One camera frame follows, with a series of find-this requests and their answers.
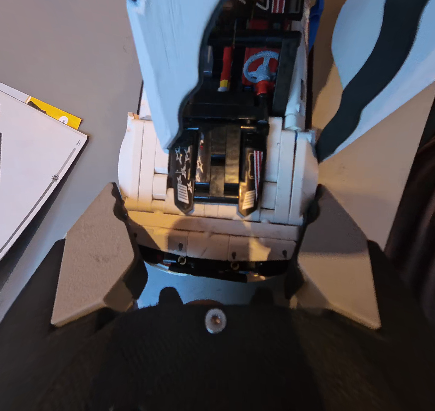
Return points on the grey desk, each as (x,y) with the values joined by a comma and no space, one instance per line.
(68,43)

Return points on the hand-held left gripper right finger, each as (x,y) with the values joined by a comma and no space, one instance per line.
(336,268)

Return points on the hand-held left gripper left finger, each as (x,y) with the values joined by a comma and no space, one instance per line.
(91,264)

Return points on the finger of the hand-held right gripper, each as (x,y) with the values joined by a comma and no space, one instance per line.
(356,26)
(170,43)

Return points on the open instruction booklet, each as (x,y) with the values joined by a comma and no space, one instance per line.
(34,162)

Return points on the white brick model car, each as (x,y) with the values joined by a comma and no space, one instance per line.
(217,186)

